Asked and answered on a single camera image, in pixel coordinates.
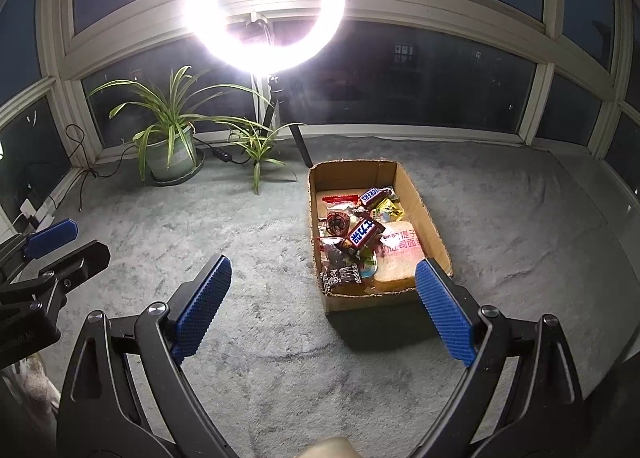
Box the green blue snack packet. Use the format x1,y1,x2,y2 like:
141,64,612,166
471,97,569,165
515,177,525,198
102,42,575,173
357,249,378,280

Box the dark brown patterned candy packet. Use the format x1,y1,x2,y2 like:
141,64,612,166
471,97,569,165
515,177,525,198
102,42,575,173
320,264,362,293

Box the Snickers bar Chinese label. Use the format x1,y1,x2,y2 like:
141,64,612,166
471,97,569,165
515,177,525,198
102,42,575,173
342,216,385,254

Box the yellow candy packet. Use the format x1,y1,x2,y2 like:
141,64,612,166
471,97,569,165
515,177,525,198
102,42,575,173
372,198,405,223

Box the dark plum snack clear packet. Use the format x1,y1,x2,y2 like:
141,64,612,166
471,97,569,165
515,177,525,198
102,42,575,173
318,237,354,270

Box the Snickers bar English label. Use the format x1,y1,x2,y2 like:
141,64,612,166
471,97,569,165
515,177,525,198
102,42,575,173
358,187,393,210

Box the red nut snack packet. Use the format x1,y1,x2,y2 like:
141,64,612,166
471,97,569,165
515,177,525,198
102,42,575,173
326,210,352,237

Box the right hand in white glove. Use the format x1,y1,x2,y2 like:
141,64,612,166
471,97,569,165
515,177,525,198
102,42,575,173
296,436,362,458

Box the green plant pot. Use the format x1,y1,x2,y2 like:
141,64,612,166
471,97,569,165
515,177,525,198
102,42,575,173
145,126,198,180

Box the dark pot saucer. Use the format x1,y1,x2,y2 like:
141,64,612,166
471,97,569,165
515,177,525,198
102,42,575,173
148,148,205,187

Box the spider plant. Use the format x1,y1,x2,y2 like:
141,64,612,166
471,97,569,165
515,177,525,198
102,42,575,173
88,65,265,178

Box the pink white snack bag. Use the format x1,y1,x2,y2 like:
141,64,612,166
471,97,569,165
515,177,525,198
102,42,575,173
372,221,424,292

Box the black power strip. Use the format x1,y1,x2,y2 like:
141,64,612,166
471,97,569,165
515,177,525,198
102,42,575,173
194,137,250,166

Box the brown cardboard box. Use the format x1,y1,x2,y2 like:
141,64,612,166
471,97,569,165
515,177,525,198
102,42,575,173
308,160,454,314

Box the small spider plantlet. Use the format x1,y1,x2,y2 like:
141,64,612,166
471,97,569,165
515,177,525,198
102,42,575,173
227,118,300,195

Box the black tripod stand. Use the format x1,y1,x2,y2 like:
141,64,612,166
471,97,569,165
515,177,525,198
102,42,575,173
262,74,314,169

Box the white wall charger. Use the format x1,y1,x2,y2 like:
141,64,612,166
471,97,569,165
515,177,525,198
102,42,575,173
20,189,56,232

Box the black power cable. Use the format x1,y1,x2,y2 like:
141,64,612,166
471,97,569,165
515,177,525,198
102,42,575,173
64,123,137,213

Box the bright ring light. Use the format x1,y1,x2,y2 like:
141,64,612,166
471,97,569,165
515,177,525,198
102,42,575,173
180,0,346,77

